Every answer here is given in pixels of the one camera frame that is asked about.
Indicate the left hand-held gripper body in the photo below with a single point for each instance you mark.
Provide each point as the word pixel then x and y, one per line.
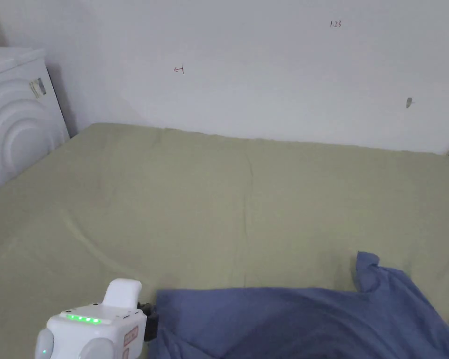
pixel 93 329

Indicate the dark blue shirt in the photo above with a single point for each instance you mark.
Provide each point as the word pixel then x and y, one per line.
pixel 303 325

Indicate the bed with pale green sheet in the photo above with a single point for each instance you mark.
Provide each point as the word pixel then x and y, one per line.
pixel 194 209

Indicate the white washing machine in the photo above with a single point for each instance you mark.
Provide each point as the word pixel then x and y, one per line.
pixel 15 123

